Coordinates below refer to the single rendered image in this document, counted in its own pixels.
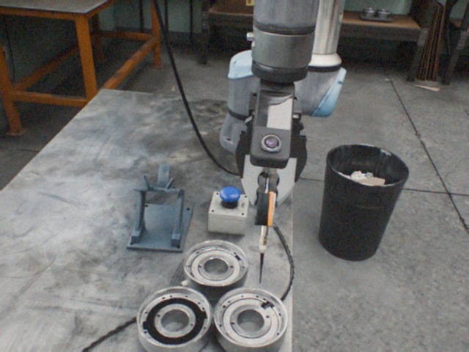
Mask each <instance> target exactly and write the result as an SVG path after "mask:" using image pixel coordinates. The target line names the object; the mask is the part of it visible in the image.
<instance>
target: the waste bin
mask: <svg viewBox="0 0 469 352"><path fill-rule="evenodd" d="M359 171H361V174H367V173H370V174H371V173H372V177H375V178H378V179H382V180H385V182H384V184H383V185H372V184H367V183H362V182H356V181H354V180H351V179H349V178H347V177H345V176H343V175H346V176H351V175H352V174H353V173H354V172H359ZM339 173H341V174H343V175H341V174H339ZM409 174H410V173H409V169H408V167H407V165H406V164H405V162H404V161H403V160H402V159H401V158H400V157H398V156H397V155H395V154H394V153H392V152H390V151H388V150H386V149H383V148H381V147H374V146H371V145H367V144H343V145H340V146H337V147H334V148H333V149H331V150H329V151H328V153H327V155H326V158H325V175H324V195H323V201H322V214H321V220H320V233H319V239H320V242H321V244H322V245H323V246H324V248H326V249H327V250H328V251H329V252H330V253H332V254H334V255H336V256H337V257H341V258H344V259H347V260H364V259H367V258H370V257H371V256H373V254H374V253H375V252H376V251H377V248H378V246H379V245H380V242H381V239H382V237H383V234H384V232H385V228H386V227H387V224H388V221H389V219H390V217H391V215H392V213H393V211H394V208H395V205H396V203H397V201H398V200H399V196H400V194H401V193H402V190H403V188H404V186H405V183H406V181H407V180H408V178H409ZM365 176H366V175H365Z"/></svg>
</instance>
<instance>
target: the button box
mask: <svg viewBox="0 0 469 352"><path fill-rule="evenodd" d="M248 207H249V198H248V197H247V195H244V194H241V197H240V199H239V200H238V201H236V202H233V203H232V204H227V203H226V202H225V201H223V200H222V199H221V198H220V192H217V191H215V192H214V195H213V200H212V203H211V206H210V211H209V220H208V232H219V233H225V234H232V235H245V230H246V225H247V219H248Z"/></svg>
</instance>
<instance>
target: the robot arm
mask: <svg viewBox="0 0 469 352"><path fill-rule="evenodd" d="M345 1H346V0H255V1H254V24H253V25H254V28H253V30H254V33H252V32H249V33H248V34H247V40H248V41H252V49H251V50H249V51H244V52H241V53H238V54H236V55H235V56H233V57H232V59H231V62H230V67H229V74H228V78H229V91H228V109H227V115H226V118H225V120H224V123H223V125H222V129H221V134H220V143H221V145H222V148H224V149H225V150H227V151H229V152H232V153H235V160H236V164H237V168H238V172H239V174H240V179H241V180H242V183H243V187H244V189H245V193H246V195H247V197H248V198H249V200H250V201H251V203H252V205H256V202H257V195H258V192H257V189H258V187H259V178H258V176H259V174H260V173H261V172H262V169H263V167H266V168H273V169H276V171H277V174H278V176H279V177H278V179H277V182H276V183H277V191H276V208H277V207H279V206H280V205H281V204H282V203H283V202H284V200H285V199H286V198H287V196H288V195H289V193H290V191H291V190H292V188H293V186H294V184H295V183H296V182H297V181H298V179H299V177H300V175H301V173H302V171H303V169H304V167H305V165H306V161H307V149H306V141H307V137H306V135H300V131H301V130H303V129H304V126H303V123H302V122H301V121H300V118H301V117H302V115H304V116H309V117H328V116H330V115H331V114H332V112H333V109H334V107H335V105H336V101H337V98H338V96H339V92H340V89H341V85H342V82H343V80H344V75H345V73H346V71H345V70H343V69H342V68H340V64H341V60H340V58H339V55H338V54H337V53H336V50H337V45H338V41H339V33H340V29H341V22H342V18H343V13H344V5H345Z"/></svg>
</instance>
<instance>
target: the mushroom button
mask: <svg viewBox="0 0 469 352"><path fill-rule="evenodd" d="M240 197H241V193H240V191H239V189H237V188H235V187H231V186H228V187H224V188H222V190H221V192H220V198H221V199H222V200H223V201H225V202H226V203H227V204H232V203H233V202H236V201H238V200H239V199H240Z"/></svg>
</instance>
